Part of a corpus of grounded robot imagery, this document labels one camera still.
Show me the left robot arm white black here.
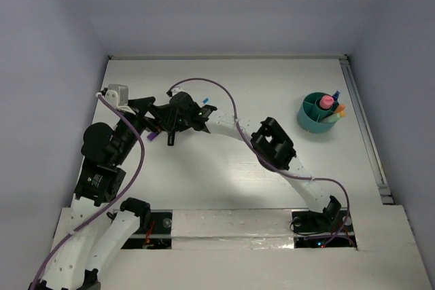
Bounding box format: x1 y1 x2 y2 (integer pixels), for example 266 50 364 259
29 90 186 289

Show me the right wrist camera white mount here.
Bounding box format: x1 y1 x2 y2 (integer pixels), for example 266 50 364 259
167 87 184 98

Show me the blue marker in container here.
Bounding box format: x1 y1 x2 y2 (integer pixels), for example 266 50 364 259
332 90 341 102

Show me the pink cap in container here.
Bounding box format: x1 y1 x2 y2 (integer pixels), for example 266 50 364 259
319 95 334 110

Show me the orange highlighter cap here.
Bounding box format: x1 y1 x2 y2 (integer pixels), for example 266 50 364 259
334 104 346 113

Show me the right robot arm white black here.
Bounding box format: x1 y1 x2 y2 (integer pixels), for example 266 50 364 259
168 87 341 230

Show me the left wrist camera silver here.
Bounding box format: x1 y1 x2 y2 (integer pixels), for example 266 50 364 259
97 84 129 108

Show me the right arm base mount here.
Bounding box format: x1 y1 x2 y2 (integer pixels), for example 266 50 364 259
289 197 358 249

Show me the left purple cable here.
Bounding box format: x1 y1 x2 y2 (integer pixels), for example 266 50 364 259
29 94 146 290

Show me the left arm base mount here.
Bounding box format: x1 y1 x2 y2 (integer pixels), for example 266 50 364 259
107 198 173 249

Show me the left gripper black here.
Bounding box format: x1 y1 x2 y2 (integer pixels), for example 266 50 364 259
114 96 181 163

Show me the teal round divided container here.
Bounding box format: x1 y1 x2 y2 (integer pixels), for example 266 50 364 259
297 92 342 134

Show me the silver foil tape strip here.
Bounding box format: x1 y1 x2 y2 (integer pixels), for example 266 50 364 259
171 209 294 250

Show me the green cap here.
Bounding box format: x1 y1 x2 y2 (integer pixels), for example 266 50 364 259
323 113 341 124

